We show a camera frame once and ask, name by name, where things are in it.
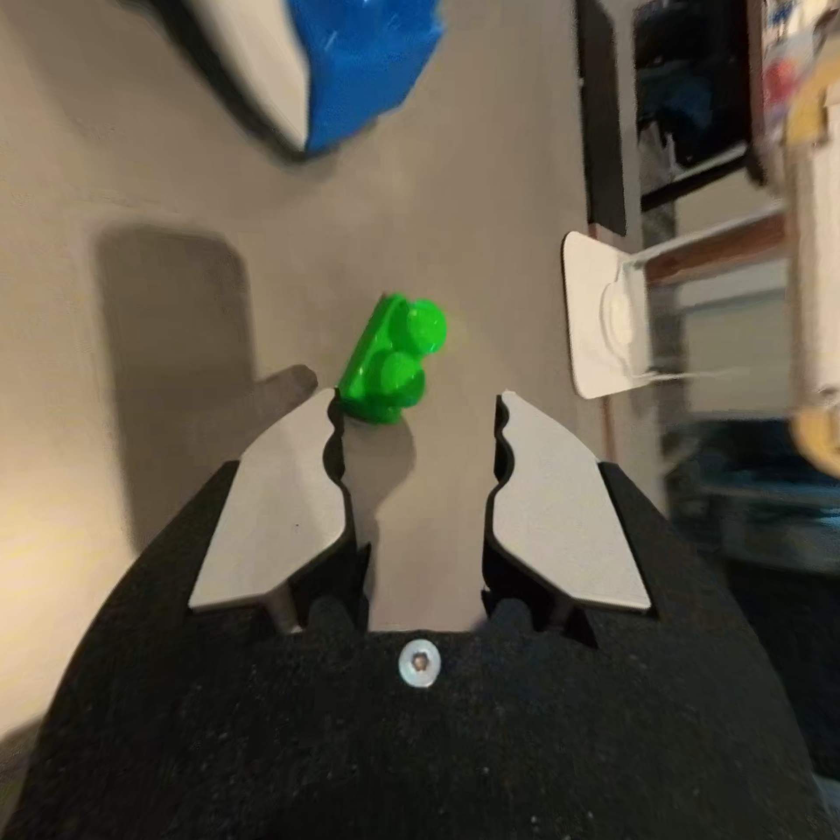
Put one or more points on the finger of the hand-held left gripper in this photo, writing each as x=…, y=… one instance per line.
x=256, y=65

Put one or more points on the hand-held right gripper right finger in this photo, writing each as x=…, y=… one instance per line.
x=564, y=518

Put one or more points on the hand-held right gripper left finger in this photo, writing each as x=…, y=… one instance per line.
x=275, y=512

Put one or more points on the green two-stud block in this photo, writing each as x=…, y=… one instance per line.
x=390, y=367

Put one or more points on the clear acrylic stand white base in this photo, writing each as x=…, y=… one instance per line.
x=597, y=315

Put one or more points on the wooden top desk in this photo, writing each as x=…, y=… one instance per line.
x=715, y=249

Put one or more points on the black table mat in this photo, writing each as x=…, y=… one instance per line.
x=600, y=111

